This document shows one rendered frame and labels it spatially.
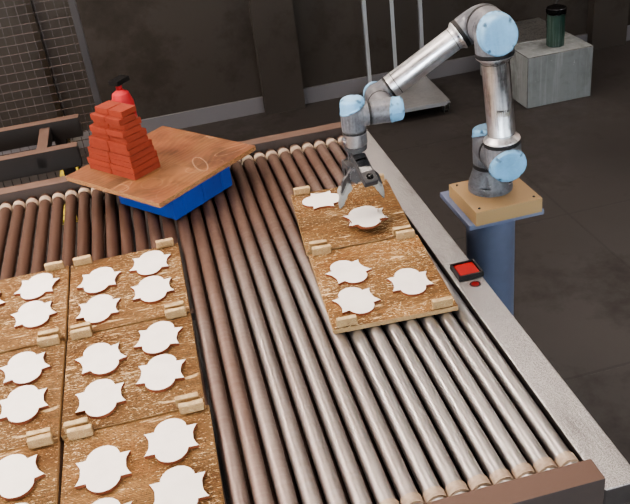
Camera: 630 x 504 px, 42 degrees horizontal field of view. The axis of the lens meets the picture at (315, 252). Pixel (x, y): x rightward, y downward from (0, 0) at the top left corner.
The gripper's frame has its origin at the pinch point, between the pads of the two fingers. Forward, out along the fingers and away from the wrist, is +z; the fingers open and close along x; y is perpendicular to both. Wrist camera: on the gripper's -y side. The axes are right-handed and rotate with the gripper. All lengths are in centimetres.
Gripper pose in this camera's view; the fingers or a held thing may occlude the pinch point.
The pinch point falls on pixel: (362, 204)
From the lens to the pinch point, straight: 265.9
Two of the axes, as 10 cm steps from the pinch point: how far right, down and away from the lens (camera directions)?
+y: -3.0, -4.6, 8.3
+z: 1.1, 8.5, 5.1
